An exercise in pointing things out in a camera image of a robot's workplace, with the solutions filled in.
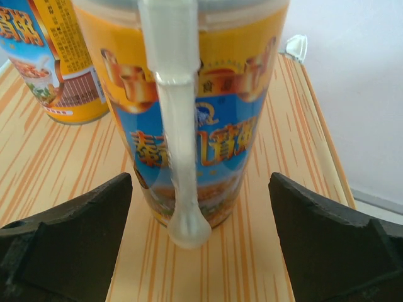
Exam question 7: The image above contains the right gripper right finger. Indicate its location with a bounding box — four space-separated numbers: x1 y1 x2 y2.
268 172 402 301

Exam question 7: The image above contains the wooden cube cabinet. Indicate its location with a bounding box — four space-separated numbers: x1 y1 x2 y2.
1 55 355 301

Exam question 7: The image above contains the yellow porridge can with spoon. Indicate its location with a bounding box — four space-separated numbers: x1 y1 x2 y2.
73 1 289 249

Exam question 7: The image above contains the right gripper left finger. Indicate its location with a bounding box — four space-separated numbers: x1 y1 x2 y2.
1 172 132 301

